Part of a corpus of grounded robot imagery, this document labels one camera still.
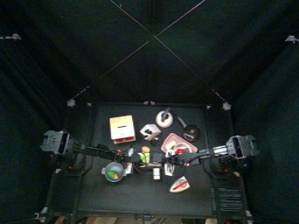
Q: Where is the black toy frying pan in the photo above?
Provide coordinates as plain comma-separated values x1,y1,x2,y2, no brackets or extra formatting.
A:
176,115,202,143

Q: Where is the grey toy pot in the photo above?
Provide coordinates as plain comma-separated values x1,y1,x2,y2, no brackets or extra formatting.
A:
100,161,128,184

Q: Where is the wooden toy oven box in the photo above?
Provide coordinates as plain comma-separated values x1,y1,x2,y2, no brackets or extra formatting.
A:
108,115,136,145

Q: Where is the black toy bowl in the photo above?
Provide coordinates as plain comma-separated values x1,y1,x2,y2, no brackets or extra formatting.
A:
134,162,151,173

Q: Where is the white toy toaster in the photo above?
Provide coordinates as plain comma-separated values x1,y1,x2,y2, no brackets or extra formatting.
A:
139,123,163,142

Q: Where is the white printed label sticker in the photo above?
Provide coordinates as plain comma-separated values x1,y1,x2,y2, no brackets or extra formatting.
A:
215,187,246,213

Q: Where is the green yellow toy food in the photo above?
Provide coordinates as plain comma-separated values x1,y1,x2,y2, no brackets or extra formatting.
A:
107,169,122,181

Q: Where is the pink toy tray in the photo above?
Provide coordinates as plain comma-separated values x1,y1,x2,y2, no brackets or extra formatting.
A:
160,132,201,156

